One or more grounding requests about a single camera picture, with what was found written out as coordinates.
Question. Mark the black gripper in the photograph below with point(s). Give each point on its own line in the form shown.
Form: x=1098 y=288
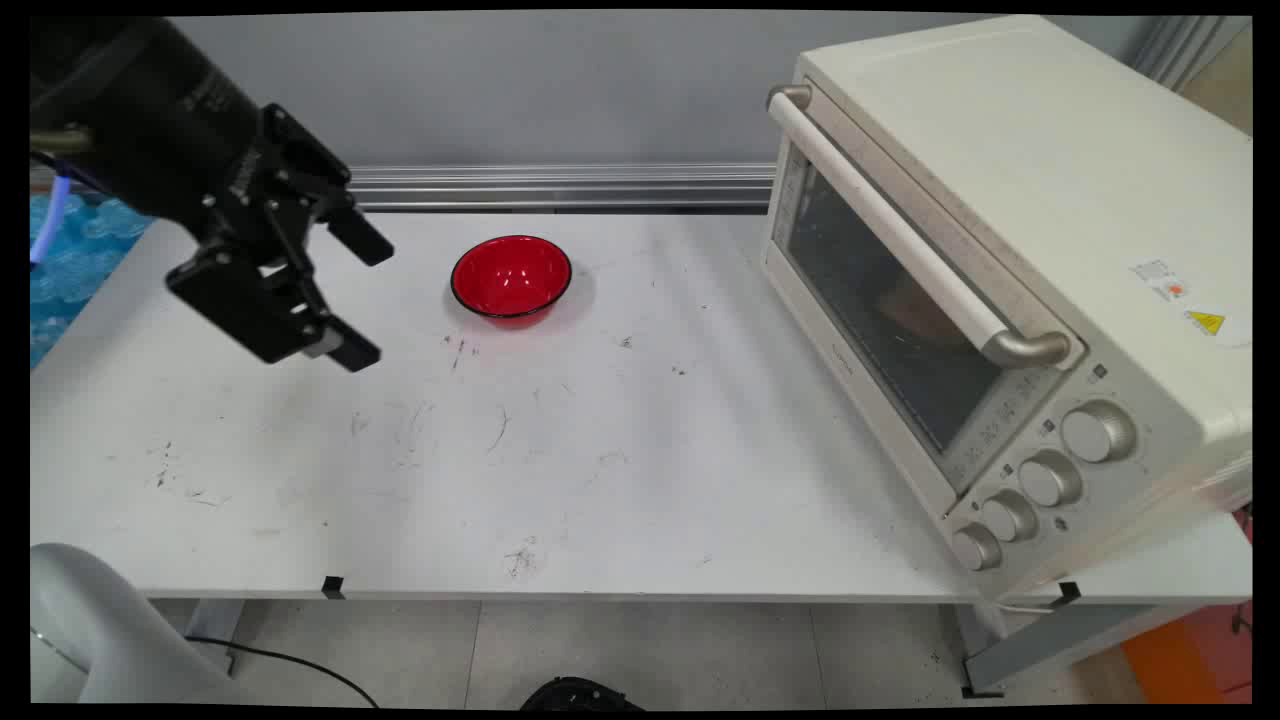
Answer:
x=180 y=120

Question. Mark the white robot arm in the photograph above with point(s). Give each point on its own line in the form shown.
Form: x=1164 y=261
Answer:
x=90 y=630

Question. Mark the red bowl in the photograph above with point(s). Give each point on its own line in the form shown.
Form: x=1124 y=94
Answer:
x=510 y=278

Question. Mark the blue bubble wrap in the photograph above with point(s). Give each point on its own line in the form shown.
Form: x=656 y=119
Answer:
x=80 y=260

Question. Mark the blue tube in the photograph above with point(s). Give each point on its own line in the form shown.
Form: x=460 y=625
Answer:
x=48 y=225

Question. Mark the black tape strip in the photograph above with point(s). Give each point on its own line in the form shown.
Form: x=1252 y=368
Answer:
x=333 y=588
x=1066 y=594

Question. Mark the grey table leg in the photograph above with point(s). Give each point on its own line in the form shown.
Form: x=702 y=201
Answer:
x=212 y=630
x=1060 y=645

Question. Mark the black round floor object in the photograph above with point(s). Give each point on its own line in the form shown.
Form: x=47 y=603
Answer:
x=580 y=694

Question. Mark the silver oven knob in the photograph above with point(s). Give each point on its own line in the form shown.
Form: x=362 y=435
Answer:
x=1008 y=517
x=975 y=548
x=1097 y=432
x=1050 y=479

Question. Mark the cream toaster oven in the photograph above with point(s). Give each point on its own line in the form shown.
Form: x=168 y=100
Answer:
x=1050 y=170

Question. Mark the white label sticker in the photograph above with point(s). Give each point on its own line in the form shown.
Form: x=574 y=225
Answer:
x=1160 y=280

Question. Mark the yellow triangle warning sticker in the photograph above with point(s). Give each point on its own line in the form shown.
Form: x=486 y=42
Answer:
x=1206 y=322

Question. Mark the grey curtain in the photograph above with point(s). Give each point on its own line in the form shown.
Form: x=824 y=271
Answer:
x=1195 y=60

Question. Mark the orange box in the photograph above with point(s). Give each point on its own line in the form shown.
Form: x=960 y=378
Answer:
x=1190 y=655

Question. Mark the aluminium rail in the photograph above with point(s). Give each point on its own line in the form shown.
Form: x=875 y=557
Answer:
x=560 y=187

